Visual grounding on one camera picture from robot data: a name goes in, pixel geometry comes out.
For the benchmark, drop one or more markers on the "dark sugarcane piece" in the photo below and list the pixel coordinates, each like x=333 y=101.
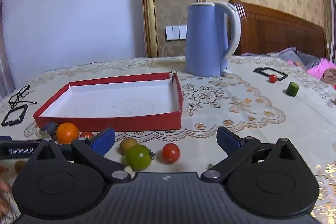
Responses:
x=49 y=128

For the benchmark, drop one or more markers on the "brown longan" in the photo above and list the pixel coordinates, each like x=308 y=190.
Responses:
x=127 y=144
x=19 y=166

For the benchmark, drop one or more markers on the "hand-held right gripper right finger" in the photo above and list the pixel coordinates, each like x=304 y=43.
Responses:
x=228 y=140

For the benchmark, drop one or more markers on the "black eyeglasses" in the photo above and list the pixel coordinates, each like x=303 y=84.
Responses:
x=25 y=91

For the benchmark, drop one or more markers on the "blue electric kettle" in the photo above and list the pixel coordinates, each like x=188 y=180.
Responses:
x=204 y=40

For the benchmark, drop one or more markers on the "brown wooden headboard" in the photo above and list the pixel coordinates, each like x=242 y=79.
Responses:
x=275 y=29

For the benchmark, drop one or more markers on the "patterned curtain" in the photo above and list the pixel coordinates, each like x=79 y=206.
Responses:
x=5 y=56

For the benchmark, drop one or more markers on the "person's left hand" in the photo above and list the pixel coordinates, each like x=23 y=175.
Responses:
x=2 y=187

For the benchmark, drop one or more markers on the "green cucumber piece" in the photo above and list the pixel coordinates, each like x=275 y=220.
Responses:
x=292 y=89

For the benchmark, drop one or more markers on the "green tomato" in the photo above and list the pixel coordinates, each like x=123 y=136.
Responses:
x=137 y=158

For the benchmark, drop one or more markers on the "orange tomato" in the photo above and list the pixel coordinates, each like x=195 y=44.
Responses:
x=67 y=133

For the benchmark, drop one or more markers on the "white wall switch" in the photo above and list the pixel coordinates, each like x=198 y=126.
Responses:
x=176 y=32

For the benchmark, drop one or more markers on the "red cardboard box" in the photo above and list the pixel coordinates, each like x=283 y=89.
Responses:
x=115 y=100

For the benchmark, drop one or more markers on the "black plastic frame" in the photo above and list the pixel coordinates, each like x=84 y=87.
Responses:
x=260 y=70
x=23 y=113

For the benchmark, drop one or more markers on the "pink bedding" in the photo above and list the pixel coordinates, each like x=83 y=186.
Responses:
x=319 y=67

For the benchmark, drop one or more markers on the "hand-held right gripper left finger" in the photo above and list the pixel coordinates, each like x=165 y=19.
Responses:
x=103 y=141

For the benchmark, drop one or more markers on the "gold wall moulding frame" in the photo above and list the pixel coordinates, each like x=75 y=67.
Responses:
x=147 y=3

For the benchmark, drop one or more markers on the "red cherry tomato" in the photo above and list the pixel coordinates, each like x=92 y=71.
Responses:
x=273 y=78
x=86 y=134
x=171 y=153

